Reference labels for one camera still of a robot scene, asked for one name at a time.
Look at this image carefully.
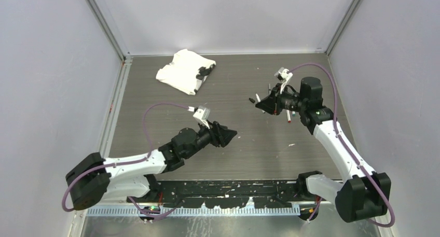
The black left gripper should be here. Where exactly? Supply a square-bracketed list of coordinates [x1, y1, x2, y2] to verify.
[184, 119, 236, 159]

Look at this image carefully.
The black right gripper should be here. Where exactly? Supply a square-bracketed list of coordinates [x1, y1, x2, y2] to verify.
[256, 82, 307, 115]

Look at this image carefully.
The white pen red tip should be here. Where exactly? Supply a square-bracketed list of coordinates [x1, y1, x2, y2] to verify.
[286, 110, 291, 123]

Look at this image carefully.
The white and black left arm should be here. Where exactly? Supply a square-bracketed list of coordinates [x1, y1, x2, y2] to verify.
[62, 121, 238, 212]

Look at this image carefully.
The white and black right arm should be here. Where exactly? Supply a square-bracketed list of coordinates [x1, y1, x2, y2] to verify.
[251, 77, 392, 222]

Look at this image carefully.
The white crumpled cloth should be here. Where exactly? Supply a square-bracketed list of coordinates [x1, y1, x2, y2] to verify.
[156, 49, 216, 95]

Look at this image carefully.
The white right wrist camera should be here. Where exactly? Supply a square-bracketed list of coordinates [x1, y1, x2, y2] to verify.
[274, 67, 293, 94]

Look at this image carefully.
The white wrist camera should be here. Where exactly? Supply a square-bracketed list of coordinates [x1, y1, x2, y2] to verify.
[193, 106, 210, 129]
[274, 67, 293, 94]

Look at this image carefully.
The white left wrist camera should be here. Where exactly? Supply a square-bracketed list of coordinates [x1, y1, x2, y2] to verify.
[193, 106, 210, 129]

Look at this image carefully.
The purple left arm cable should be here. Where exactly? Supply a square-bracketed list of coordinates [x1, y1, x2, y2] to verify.
[61, 102, 195, 222]

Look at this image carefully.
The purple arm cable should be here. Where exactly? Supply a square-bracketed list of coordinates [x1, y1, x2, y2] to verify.
[288, 63, 396, 228]
[61, 102, 195, 222]

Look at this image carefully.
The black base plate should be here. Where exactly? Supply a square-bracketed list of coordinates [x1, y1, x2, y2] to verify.
[134, 179, 319, 209]

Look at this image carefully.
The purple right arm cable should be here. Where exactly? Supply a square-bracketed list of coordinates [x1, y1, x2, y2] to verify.
[288, 63, 396, 228]

